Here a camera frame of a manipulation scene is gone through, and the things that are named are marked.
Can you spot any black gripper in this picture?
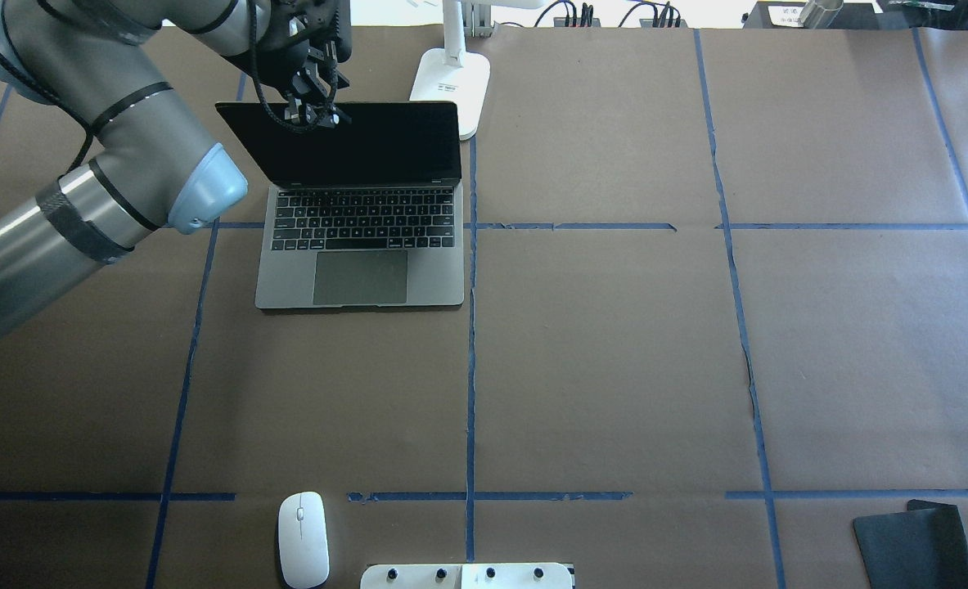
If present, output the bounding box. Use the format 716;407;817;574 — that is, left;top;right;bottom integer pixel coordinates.
267;1;352;133

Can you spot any grey laptop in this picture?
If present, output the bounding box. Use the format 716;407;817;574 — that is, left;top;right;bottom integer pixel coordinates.
215;101;465;310

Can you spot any black mouse pad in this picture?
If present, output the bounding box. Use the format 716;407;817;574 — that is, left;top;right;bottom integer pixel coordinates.
853;499;968;588

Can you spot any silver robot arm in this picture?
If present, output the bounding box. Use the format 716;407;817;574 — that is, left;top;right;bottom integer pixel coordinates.
0;1;352;339

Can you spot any white desk lamp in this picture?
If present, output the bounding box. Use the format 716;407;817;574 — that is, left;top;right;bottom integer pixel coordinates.
410;1;543;141

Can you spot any white computer mouse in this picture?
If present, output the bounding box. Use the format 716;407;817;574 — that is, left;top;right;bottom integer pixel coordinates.
277;492;331;588

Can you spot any black power adapter box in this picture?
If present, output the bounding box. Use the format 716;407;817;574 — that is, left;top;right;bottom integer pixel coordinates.
536;1;599;29

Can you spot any black box on desk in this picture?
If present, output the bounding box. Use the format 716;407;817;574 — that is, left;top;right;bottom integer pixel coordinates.
741;1;880;30

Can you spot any metal cup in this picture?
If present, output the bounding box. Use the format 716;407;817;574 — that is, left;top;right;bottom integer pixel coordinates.
798;0;845;29

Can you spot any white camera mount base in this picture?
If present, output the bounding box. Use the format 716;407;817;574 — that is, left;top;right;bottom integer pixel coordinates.
360;562;576;588

